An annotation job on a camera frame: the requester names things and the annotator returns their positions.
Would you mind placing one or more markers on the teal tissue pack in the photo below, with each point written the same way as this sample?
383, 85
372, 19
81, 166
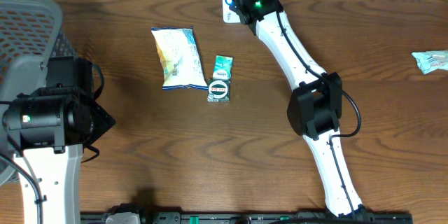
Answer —
222, 68

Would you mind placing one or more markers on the white teal package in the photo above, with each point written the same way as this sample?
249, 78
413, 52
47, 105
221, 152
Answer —
179, 57

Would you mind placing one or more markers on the dark green round-label box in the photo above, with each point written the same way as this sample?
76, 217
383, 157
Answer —
218, 91

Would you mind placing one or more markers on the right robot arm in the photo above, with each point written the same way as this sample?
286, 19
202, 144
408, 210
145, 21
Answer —
315, 105

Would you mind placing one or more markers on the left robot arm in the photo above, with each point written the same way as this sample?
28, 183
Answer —
48, 131

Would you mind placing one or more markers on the white barcode scanner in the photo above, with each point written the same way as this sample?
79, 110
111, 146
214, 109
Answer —
229, 16

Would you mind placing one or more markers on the grey plastic mesh basket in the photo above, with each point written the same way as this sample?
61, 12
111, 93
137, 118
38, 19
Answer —
31, 35

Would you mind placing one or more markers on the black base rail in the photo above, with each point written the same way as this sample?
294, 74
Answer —
254, 218

